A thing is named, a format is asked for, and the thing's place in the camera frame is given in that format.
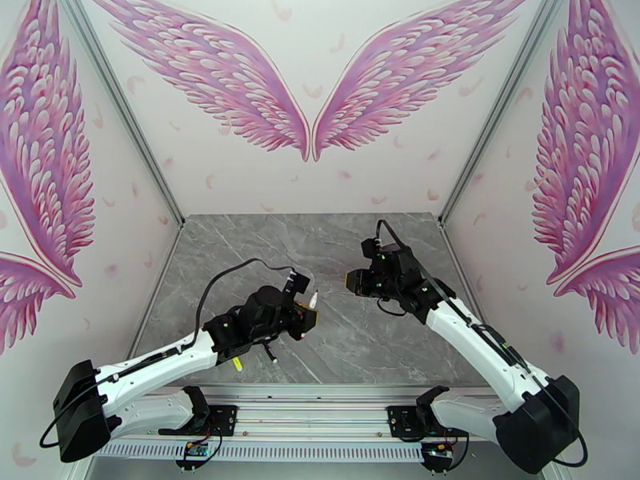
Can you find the left aluminium corner post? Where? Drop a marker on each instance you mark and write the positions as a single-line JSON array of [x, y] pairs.
[[126, 113]]

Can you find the white marker red tip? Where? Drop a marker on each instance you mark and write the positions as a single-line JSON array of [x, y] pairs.
[[314, 298]]

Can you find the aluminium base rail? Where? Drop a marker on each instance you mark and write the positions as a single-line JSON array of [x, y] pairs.
[[310, 413]]

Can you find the small circuit board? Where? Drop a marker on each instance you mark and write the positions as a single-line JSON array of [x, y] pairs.
[[437, 449], [196, 449]]

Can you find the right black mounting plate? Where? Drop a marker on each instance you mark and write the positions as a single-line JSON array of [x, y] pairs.
[[400, 418]]

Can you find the black mounting plate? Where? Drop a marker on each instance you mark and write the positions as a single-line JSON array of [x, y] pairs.
[[400, 418], [222, 418]]

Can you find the right small circuit board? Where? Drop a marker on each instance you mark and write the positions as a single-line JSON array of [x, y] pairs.
[[437, 449]]

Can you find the aluminium side rail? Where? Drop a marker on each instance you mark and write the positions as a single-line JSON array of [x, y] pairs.
[[151, 293], [454, 253]]

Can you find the white black marker pen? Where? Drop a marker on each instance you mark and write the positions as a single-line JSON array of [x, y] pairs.
[[270, 353]]

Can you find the left aluminium side rail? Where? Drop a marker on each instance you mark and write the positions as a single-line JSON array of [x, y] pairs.
[[151, 293]]

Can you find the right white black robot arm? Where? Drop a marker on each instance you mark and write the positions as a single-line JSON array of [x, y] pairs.
[[465, 333]]

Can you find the left small circuit board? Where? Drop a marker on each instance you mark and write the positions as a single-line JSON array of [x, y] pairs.
[[196, 449]]

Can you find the right aluminium side rail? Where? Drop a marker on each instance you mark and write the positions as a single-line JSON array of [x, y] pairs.
[[454, 253]]

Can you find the right aluminium corner post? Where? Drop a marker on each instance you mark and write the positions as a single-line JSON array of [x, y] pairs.
[[500, 113]]

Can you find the aluminium corner post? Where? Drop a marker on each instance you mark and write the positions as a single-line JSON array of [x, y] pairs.
[[126, 113], [500, 113]]

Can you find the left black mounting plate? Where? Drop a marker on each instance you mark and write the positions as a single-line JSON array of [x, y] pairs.
[[222, 418]]

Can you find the yellow highlighter pen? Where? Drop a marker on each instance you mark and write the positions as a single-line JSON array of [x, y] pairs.
[[238, 365]]

